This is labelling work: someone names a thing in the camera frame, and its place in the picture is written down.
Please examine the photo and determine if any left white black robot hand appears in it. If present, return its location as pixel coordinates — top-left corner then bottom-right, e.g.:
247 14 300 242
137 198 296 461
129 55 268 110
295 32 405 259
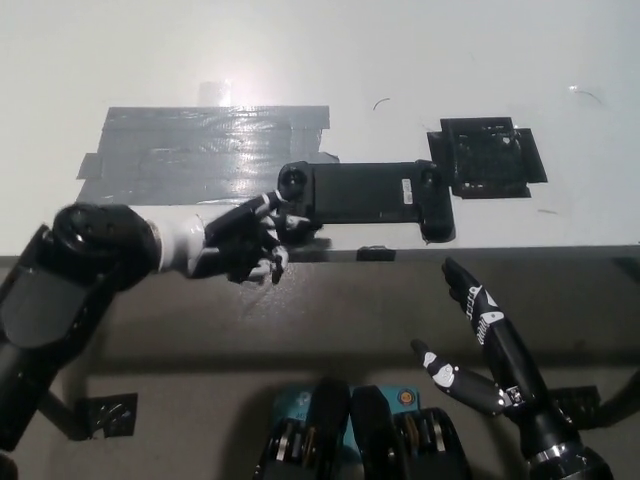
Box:
159 188 324 286

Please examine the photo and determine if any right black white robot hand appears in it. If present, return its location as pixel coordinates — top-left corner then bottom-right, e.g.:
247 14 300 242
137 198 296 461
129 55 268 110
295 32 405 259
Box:
410 256 567 454

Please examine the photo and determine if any large grey duct tape patch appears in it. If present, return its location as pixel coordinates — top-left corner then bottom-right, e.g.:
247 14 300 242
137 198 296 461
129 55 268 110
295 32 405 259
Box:
74 104 342 207

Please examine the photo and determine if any small black tape strip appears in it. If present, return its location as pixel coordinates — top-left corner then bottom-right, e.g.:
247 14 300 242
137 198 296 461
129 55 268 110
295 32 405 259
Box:
356 245 397 263

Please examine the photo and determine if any square black tape patch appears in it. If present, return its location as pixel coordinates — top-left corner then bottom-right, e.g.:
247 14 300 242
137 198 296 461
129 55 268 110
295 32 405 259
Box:
425 115 549 200

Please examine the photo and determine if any black game controller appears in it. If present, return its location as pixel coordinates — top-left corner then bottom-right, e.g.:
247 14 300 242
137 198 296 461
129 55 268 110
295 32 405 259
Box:
277 159 457 246

